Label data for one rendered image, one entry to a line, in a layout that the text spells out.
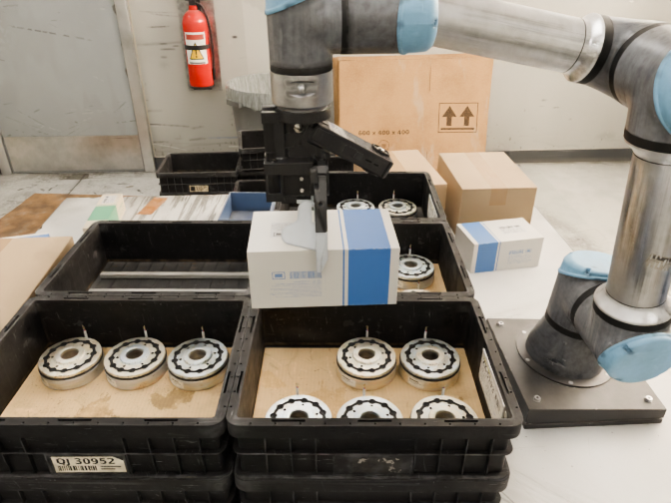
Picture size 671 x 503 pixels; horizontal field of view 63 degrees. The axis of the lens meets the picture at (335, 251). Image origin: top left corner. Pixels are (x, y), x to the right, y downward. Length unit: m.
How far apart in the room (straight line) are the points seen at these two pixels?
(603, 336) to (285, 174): 0.58
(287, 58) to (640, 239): 0.55
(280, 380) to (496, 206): 0.94
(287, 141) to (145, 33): 3.34
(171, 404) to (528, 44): 0.76
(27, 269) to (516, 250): 1.17
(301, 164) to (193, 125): 3.42
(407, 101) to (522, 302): 2.58
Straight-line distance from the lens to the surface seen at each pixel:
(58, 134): 4.35
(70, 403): 1.02
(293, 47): 0.65
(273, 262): 0.72
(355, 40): 0.66
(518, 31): 0.83
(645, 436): 1.19
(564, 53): 0.87
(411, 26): 0.66
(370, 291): 0.76
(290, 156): 0.71
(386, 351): 0.98
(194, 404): 0.95
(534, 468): 1.06
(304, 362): 1.00
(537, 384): 1.14
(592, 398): 1.16
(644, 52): 0.84
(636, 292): 0.94
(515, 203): 1.69
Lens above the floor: 1.49
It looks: 30 degrees down
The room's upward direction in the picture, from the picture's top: straight up
